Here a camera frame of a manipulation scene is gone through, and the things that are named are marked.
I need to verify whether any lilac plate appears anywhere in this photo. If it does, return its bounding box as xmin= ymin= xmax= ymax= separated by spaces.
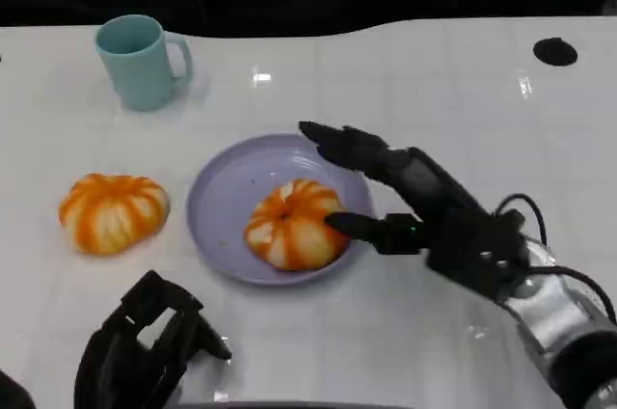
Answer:
xmin=185 ymin=132 xmax=376 ymax=287

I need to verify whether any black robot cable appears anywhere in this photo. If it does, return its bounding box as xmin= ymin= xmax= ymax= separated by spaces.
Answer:
xmin=494 ymin=194 xmax=549 ymax=249
xmin=524 ymin=266 xmax=617 ymax=323

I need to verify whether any pale green mug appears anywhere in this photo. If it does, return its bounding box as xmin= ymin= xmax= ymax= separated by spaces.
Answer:
xmin=94 ymin=14 xmax=194 ymax=112

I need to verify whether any orange and white bread roll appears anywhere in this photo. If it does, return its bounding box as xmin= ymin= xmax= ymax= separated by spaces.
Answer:
xmin=243 ymin=178 xmax=352 ymax=271
xmin=58 ymin=173 xmax=171 ymax=256

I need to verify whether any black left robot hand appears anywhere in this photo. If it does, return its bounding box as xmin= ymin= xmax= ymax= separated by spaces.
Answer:
xmin=73 ymin=269 xmax=233 ymax=409

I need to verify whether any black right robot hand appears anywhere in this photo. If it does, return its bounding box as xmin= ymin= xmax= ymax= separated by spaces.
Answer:
xmin=298 ymin=121 xmax=488 ymax=256

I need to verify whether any black table cable grommet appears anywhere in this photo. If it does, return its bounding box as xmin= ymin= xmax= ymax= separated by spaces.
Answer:
xmin=532 ymin=37 xmax=578 ymax=67

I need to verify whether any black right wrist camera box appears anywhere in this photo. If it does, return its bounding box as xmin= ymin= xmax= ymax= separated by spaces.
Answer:
xmin=425 ymin=208 xmax=529 ymax=304

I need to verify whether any dark robot torso edge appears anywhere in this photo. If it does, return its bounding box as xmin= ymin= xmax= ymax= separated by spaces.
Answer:
xmin=180 ymin=400 xmax=391 ymax=409

